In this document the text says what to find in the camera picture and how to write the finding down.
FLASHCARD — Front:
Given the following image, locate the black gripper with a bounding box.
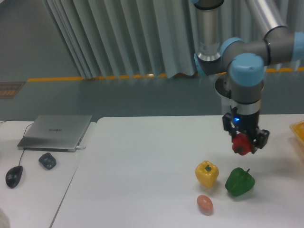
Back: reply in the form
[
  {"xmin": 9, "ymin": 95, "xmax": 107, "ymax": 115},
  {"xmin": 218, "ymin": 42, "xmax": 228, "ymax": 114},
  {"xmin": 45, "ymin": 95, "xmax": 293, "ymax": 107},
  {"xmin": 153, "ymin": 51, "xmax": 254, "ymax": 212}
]
[{"xmin": 222, "ymin": 107, "xmax": 270, "ymax": 154}]

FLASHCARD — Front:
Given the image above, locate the red bell pepper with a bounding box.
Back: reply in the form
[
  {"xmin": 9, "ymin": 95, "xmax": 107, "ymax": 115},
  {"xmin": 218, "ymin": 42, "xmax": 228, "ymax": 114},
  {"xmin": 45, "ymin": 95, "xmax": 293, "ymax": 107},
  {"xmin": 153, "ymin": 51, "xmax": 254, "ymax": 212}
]
[{"xmin": 232, "ymin": 133, "xmax": 252, "ymax": 156}]

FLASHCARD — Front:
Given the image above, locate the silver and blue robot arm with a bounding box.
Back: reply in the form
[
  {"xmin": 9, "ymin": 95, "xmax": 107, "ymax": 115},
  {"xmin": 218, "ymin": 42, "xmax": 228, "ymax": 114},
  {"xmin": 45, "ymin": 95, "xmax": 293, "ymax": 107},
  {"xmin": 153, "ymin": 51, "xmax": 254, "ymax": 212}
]
[{"xmin": 192, "ymin": 0, "xmax": 304, "ymax": 156}]

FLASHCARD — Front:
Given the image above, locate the yellow basket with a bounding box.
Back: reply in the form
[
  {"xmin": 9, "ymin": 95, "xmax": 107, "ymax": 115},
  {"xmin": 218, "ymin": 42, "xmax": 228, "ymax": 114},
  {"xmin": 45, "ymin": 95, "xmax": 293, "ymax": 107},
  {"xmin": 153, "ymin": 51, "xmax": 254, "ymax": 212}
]
[{"xmin": 289, "ymin": 120, "xmax": 304, "ymax": 144}]

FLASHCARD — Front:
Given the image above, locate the green bell pepper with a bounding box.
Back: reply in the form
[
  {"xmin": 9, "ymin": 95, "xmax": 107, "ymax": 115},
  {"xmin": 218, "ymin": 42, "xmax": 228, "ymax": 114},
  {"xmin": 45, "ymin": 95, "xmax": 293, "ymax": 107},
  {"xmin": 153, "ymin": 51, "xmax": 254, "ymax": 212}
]
[{"xmin": 225, "ymin": 167, "xmax": 255, "ymax": 197}]

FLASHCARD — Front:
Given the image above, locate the yellow bell pepper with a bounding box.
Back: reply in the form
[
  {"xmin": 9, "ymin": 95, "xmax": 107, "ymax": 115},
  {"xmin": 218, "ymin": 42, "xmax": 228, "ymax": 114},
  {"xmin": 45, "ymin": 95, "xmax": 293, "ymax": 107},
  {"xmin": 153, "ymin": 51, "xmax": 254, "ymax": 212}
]
[{"xmin": 195, "ymin": 161, "xmax": 219, "ymax": 188}]

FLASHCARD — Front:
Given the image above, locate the brown egg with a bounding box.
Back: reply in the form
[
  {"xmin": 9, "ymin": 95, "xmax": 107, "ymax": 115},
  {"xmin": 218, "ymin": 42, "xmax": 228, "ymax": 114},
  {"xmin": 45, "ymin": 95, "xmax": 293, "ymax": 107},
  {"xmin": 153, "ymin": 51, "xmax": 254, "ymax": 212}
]
[{"xmin": 197, "ymin": 195, "xmax": 213, "ymax": 213}]

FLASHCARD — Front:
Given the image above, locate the grey pleated curtain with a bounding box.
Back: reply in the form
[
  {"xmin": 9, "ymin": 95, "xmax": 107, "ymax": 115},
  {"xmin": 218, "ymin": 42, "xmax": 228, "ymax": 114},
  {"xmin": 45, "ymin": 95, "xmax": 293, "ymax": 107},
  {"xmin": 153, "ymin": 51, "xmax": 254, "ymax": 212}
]
[{"xmin": 42, "ymin": 0, "xmax": 304, "ymax": 79}]

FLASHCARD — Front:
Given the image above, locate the black power adapter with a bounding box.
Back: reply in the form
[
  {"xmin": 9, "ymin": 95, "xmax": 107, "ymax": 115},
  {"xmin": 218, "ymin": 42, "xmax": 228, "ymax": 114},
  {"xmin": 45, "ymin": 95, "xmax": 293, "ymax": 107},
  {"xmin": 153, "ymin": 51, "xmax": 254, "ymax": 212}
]
[{"xmin": 38, "ymin": 152, "xmax": 57, "ymax": 170}]

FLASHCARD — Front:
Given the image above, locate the silver closed laptop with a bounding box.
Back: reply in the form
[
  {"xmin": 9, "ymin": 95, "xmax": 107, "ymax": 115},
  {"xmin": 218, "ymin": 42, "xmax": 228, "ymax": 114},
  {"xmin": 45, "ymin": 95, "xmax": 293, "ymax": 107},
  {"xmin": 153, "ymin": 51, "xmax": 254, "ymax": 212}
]
[{"xmin": 17, "ymin": 115, "xmax": 92, "ymax": 152}]

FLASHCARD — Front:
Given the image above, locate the black computer mouse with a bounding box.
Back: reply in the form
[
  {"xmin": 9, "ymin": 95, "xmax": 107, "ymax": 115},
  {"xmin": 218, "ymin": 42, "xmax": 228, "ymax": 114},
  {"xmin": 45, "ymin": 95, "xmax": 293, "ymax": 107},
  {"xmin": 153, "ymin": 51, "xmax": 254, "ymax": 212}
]
[{"xmin": 5, "ymin": 165, "xmax": 23, "ymax": 189}]

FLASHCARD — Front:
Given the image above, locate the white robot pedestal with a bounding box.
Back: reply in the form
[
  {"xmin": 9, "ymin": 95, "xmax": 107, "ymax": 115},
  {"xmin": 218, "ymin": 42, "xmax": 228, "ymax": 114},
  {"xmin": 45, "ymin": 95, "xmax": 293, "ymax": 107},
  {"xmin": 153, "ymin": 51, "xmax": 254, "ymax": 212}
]
[{"xmin": 215, "ymin": 73, "xmax": 264, "ymax": 114}]

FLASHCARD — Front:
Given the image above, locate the black mouse cable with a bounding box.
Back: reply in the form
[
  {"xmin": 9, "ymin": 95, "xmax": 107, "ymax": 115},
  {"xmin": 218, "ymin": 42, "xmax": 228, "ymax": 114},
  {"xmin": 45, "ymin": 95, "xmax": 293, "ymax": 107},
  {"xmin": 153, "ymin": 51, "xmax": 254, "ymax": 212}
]
[{"xmin": 0, "ymin": 120, "xmax": 35, "ymax": 167}]

